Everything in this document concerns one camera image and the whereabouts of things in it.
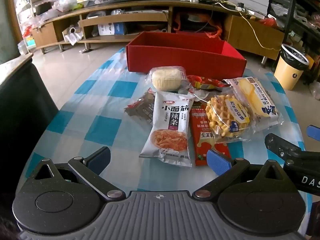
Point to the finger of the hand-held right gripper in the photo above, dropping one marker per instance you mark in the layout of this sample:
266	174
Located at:
313	131
277	145

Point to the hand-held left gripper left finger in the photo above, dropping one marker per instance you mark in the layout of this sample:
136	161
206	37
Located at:
100	156

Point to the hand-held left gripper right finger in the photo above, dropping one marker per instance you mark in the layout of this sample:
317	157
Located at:
220	161

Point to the orange-red sachet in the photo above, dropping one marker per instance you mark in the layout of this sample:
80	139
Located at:
200	142

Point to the waffle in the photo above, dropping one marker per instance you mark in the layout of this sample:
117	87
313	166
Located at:
225	120

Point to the yellow cake slice packet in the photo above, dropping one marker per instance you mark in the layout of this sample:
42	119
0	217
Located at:
252	97

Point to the dark braised beef packet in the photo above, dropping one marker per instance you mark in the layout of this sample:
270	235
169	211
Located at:
142	107

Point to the white spicy strips packet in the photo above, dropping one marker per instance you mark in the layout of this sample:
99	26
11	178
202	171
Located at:
170	120

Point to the shiny red snack packet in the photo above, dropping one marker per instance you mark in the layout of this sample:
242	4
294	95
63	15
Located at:
207	82

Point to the round pastry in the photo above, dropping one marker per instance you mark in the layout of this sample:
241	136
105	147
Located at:
166	80

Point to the red cardboard box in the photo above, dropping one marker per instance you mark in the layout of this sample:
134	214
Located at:
175	60

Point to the blue checked tablecloth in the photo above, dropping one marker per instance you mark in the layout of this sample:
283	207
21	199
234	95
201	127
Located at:
87	110

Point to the yellow trash bin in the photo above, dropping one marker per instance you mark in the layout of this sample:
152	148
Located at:
287	75

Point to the dark armchair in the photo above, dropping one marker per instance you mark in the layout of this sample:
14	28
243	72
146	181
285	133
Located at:
22	105

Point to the wooden TV stand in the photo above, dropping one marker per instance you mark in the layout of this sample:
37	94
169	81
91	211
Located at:
250	32

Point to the black metal shelf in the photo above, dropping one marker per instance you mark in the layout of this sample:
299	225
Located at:
292	17

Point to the white and blue carton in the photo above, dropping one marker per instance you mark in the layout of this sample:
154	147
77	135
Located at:
112	28

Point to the orange bag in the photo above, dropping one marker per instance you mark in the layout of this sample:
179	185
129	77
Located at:
217	31

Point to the white plastic bag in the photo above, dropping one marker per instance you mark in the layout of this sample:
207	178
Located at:
67	2

